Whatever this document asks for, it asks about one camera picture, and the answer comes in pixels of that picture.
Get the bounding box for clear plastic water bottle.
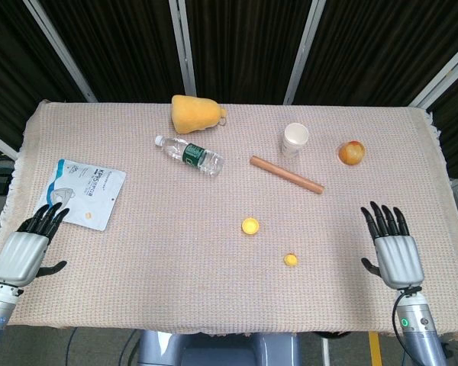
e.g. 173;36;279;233
154;134;226;178

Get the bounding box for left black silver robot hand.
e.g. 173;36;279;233
0;202;70;287

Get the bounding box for brown wooden rod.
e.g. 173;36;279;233
249;154;325;196

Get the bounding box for grey robot torso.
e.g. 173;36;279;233
136;329;303;366

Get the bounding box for white paper cup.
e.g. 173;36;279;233
281;122;310;159

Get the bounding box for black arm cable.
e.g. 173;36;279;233
391;286;424;366

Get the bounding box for beige woven tablecloth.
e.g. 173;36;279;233
0;99;458;341

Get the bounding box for yellow red toy peach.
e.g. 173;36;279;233
337;140;366;166

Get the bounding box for yellow plush toy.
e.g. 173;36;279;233
170;95;229;135

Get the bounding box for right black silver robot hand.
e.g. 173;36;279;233
360;201;425;290

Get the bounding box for white blue mask package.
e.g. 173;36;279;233
36;159;127;232

